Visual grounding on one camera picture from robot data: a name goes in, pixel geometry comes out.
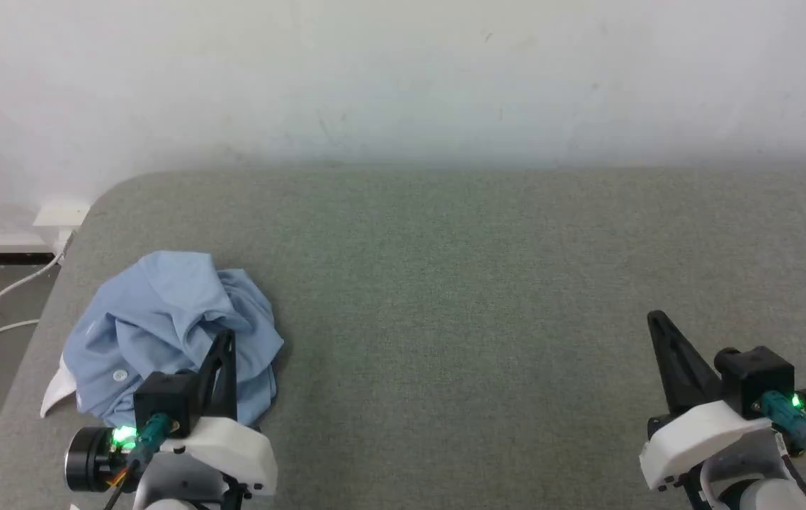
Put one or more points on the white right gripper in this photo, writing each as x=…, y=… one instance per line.
x=693, y=439

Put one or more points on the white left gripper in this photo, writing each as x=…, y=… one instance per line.
x=229, y=446

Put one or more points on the light blue shirt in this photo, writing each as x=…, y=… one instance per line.
x=162, y=312

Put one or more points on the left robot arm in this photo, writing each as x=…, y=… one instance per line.
x=88, y=460

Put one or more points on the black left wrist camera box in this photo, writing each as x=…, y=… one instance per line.
x=162, y=397

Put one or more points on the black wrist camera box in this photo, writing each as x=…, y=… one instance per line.
x=162, y=397
x=753, y=375

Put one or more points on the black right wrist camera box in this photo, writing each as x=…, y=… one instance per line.
x=753, y=375

